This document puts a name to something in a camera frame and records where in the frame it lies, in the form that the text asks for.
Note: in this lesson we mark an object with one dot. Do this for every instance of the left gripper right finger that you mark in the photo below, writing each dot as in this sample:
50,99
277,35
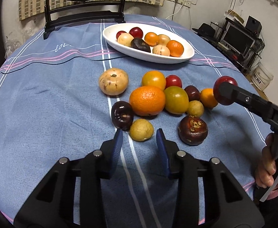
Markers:
208,195

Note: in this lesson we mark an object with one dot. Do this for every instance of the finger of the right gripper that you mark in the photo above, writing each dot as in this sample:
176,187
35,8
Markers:
252,102

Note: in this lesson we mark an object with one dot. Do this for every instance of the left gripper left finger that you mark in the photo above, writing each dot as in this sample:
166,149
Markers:
70,194

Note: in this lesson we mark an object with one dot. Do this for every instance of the large red plum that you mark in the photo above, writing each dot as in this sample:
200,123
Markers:
219,90

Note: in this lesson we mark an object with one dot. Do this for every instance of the small orange fruit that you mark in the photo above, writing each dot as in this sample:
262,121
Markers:
207,98

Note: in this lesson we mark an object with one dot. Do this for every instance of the small dark red plum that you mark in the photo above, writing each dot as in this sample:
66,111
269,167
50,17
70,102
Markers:
192,92

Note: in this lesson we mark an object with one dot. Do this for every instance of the brown water chestnut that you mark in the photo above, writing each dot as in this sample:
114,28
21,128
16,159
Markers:
192,130

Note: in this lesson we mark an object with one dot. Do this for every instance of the green yellow tomato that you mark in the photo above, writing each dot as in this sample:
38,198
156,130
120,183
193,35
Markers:
176,100

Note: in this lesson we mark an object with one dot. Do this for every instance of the yellow orange tomato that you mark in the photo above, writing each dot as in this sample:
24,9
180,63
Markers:
154,78

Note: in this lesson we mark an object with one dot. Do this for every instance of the dark purple plum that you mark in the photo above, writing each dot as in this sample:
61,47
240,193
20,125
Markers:
122,115

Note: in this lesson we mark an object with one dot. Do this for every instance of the textured orange mandarin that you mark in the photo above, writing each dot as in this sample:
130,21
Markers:
147,100

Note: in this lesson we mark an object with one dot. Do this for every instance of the smooth orange fruit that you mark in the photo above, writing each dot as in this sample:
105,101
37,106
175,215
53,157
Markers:
151,39

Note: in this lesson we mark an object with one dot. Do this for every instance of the spotted pale apple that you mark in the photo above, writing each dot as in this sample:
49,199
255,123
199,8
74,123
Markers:
113,81

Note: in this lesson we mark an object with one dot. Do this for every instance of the pale yellow round fruit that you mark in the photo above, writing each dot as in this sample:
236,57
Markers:
125,39

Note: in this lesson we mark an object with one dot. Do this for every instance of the small red cherry tomato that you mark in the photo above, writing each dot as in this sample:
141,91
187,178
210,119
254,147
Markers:
119,33

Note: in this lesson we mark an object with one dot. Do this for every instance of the small yellow green longan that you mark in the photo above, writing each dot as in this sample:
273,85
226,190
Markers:
195,108

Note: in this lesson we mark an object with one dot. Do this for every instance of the large orange mandarin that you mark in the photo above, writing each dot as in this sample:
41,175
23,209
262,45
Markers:
176,48

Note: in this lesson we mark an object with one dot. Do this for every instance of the pale speckled fruit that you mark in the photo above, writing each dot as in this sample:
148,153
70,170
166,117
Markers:
161,50

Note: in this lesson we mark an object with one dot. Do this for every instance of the dark mangosteen fruit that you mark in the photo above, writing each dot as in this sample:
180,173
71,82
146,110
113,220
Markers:
140,44

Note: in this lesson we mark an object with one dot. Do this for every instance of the person right hand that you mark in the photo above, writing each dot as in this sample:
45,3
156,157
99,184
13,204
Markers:
266,167

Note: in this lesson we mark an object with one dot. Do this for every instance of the white plastic bucket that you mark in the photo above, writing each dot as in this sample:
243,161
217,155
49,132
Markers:
261,77

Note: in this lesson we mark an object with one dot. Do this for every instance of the black desk rack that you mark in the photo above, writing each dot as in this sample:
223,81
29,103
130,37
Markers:
212,33

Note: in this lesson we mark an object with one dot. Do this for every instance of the computer monitor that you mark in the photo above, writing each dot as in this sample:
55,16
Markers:
237,40

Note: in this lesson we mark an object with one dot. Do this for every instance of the black speaker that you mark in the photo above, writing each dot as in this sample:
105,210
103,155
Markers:
254,26

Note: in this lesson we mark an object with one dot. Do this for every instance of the blue striped tablecloth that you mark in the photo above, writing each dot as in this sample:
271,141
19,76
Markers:
51,107

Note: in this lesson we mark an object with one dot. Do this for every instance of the white oval plate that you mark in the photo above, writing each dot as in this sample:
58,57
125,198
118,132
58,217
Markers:
109,34

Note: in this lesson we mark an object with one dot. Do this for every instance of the wall power strip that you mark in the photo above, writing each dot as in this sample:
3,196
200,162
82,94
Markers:
185,3

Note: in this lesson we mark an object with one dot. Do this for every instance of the goldfish screen black frame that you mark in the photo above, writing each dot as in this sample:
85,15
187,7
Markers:
50,25

